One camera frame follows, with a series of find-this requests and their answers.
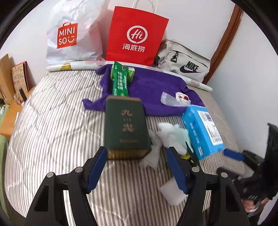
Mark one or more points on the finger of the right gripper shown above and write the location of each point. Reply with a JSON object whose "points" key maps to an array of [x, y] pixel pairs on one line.
{"points": [[234, 155]]}

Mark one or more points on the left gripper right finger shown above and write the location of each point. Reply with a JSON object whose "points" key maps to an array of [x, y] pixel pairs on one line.
{"points": [[181, 170]]}

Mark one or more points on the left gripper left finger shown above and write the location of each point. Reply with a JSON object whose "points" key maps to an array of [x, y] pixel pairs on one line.
{"points": [[93, 169]]}

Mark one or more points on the yellow black pouch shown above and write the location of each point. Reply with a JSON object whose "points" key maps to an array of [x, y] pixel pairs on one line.
{"points": [[191, 157]]}

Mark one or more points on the white cloth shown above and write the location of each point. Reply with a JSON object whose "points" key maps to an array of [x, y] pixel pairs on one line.
{"points": [[168, 135]]}

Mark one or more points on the clear plastic bag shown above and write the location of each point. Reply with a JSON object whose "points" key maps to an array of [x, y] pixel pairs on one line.
{"points": [[169, 100]]}

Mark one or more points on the green sachet packet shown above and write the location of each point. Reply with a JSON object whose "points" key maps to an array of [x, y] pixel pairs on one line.
{"points": [[120, 75]]}

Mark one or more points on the green tissue pack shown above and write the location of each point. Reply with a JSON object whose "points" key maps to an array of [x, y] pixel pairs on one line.
{"points": [[130, 73]]}

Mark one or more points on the small white snack sachet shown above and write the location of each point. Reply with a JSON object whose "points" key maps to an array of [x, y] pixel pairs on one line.
{"points": [[182, 98]]}

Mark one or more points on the person right hand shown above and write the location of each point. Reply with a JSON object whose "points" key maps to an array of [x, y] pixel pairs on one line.
{"points": [[249, 205]]}

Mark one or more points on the blue cardboard box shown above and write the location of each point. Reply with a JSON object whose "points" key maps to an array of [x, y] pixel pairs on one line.
{"points": [[204, 135]]}

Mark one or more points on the dark green tea tin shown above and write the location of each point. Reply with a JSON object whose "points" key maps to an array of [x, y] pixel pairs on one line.
{"points": [[126, 133]]}

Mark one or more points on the striped quilted mattress pad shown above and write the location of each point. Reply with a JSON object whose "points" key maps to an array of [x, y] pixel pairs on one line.
{"points": [[54, 133]]}

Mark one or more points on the purple towel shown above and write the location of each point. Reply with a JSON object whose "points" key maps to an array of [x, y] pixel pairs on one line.
{"points": [[147, 85]]}

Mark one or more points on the wooden bedside table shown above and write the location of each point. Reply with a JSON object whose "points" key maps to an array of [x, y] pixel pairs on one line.
{"points": [[8, 123]]}

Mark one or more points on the grey Nike bag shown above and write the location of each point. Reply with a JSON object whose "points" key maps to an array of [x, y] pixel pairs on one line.
{"points": [[176, 57]]}

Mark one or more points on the wooden headboard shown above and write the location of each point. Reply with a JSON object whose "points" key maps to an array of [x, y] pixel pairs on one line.
{"points": [[7, 87]]}

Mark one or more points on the brown patterned notebook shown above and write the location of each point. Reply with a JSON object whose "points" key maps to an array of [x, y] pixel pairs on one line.
{"points": [[19, 77]]}

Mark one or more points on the white Miniso plastic bag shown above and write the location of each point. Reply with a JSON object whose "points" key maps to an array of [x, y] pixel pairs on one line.
{"points": [[73, 32]]}

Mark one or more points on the red Haidilao paper bag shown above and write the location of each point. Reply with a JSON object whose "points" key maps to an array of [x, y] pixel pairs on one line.
{"points": [[135, 35]]}

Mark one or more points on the brown wooden door frame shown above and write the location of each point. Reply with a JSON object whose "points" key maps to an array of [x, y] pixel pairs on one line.
{"points": [[225, 41]]}

